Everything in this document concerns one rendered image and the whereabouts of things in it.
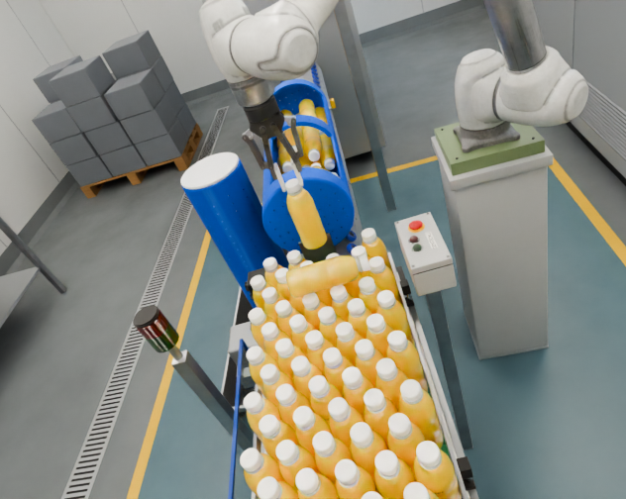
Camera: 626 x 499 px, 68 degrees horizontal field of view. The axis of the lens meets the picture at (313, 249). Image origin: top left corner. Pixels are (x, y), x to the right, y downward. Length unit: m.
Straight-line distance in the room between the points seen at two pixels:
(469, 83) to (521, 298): 0.91
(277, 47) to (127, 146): 4.30
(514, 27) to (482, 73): 0.25
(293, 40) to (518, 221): 1.16
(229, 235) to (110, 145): 3.12
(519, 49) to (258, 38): 0.74
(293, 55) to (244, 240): 1.43
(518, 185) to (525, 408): 0.95
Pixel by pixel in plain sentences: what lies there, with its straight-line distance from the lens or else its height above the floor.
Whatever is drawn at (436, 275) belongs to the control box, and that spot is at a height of 1.06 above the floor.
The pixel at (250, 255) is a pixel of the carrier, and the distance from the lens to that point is 2.23.
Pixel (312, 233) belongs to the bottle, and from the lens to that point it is 1.23.
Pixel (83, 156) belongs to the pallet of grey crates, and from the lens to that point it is 5.30.
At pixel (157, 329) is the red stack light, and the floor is 1.23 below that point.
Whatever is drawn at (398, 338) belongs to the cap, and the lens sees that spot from 1.01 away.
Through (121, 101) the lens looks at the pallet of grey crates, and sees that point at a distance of 4.87.
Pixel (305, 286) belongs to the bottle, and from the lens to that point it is 1.13.
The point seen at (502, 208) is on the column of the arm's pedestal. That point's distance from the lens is 1.72.
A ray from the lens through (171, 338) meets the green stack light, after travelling 1.14.
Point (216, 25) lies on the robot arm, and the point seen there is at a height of 1.72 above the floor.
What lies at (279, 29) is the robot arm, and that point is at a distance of 0.85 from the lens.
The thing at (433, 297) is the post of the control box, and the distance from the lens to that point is 1.35.
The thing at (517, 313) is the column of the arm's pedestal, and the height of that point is 0.27.
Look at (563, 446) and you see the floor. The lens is 2.11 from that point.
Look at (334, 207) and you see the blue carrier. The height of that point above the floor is 1.11.
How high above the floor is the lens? 1.89
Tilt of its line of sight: 37 degrees down
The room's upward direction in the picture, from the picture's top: 23 degrees counter-clockwise
